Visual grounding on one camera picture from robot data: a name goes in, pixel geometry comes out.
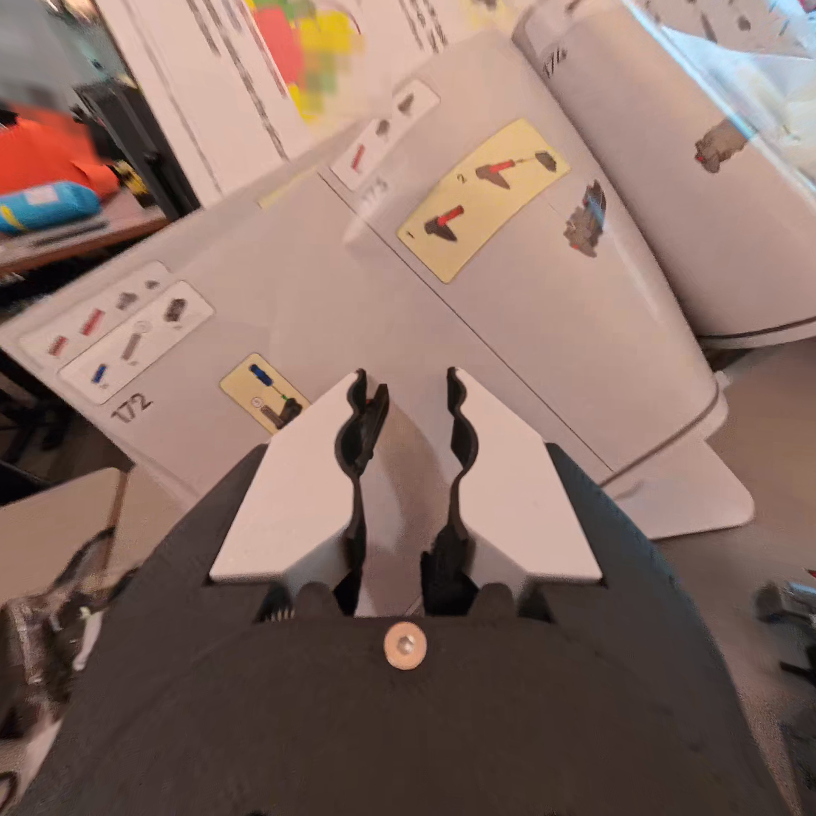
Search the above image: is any white lego instruction booklet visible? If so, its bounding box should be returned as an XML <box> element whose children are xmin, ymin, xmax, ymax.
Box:
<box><xmin>0</xmin><ymin>0</ymin><xmax>816</xmax><ymax>511</ymax></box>

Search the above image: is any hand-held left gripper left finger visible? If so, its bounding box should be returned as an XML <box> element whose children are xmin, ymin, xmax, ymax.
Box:
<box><xmin>209</xmin><ymin>370</ymin><xmax>371</xmax><ymax>613</ymax></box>

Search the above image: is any grey black lego car model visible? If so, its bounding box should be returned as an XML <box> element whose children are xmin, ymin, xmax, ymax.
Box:
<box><xmin>752</xmin><ymin>579</ymin><xmax>816</xmax><ymax>678</ymax></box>

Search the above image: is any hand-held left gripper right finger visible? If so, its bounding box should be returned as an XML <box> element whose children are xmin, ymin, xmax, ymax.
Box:
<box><xmin>446</xmin><ymin>366</ymin><xmax>604</xmax><ymax>613</ymax></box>

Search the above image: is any blue pouch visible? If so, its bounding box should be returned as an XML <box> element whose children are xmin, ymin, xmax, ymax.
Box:
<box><xmin>0</xmin><ymin>180</ymin><xmax>102</xmax><ymax>235</ymax></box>

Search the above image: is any white metal stand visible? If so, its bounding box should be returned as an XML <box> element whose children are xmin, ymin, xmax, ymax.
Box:
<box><xmin>599</xmin><ymin>439</ymin><xmax>757</xmax><ymax>541</ymax></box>

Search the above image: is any clear plastic bag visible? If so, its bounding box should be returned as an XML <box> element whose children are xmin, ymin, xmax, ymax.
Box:
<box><xmin>0</xmin><ymin>529</ymin><xmax>136</xmax><ymax>766</ymax></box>

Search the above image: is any orange cloth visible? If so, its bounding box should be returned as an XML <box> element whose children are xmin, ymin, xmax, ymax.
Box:
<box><xmin>0</xmin><ymin>107</ymin><xmax>120</xmax><ymax>200</ymax></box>

